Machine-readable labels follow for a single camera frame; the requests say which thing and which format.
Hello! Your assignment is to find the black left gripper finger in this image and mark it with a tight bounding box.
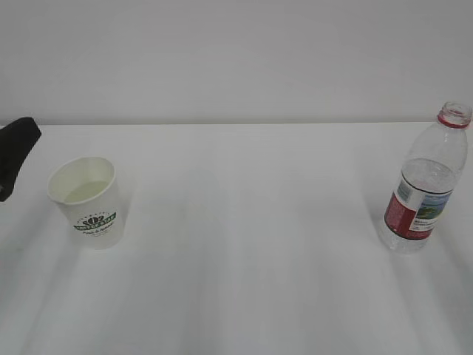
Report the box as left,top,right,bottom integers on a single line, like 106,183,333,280
0,117,41,202

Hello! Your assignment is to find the white paper cup green logo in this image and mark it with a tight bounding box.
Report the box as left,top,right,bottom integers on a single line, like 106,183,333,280
47,157,124,250

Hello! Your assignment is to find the clear water bottle red label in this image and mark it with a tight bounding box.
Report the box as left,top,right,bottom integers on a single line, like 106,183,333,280
379,101,472,254

